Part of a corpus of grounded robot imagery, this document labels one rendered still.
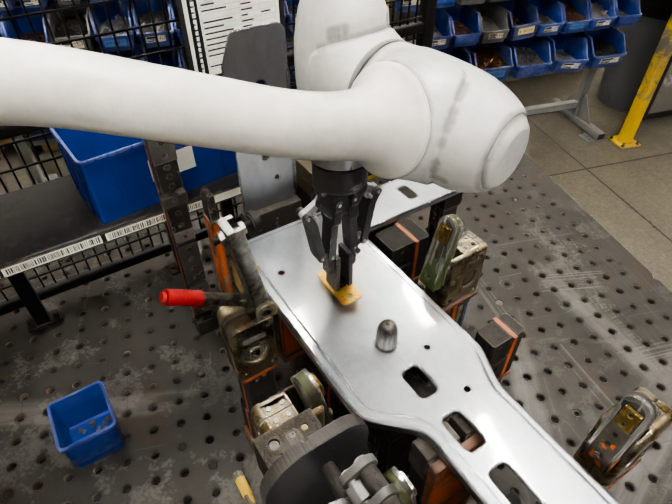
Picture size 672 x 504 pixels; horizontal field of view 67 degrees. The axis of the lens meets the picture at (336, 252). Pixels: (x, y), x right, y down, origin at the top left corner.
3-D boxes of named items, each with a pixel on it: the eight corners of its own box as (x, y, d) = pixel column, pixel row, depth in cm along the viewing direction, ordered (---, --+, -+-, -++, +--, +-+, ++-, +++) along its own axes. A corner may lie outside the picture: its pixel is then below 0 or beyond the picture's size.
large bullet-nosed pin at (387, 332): (400, 352, 77) (404, 324, 72) (383, 362, 75) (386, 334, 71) (387, 338, 79) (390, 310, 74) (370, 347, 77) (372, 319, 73)
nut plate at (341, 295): (363, 296, 81) (364, 291, 80) (343, 306, 79) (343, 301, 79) (335, 265, 86) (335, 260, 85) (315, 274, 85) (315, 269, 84)
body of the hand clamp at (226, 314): (289, 435, 97) (274, 315, 73) (257, 454, 94) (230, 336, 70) (275, 411, 101) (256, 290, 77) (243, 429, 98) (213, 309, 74)
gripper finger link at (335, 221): (345, 201, 69) (336, 203, 68) (338, 263, 76) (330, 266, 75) (329, 186, 71) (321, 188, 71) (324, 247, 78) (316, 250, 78)
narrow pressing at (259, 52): (297, 196, 102) (286, 20, 79) (245, 216, 98) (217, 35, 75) (296, 195, 103) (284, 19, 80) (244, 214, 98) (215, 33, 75)
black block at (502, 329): (502, 425, 99) (544, 330, 79) (461, 455, 94) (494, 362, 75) (472, 395, 104) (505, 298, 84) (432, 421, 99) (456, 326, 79)
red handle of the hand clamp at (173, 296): (273, 303, 73) (169, 300, 62) (266, 315, 73) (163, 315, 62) (259, 285, 75) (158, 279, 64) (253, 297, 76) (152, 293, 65)
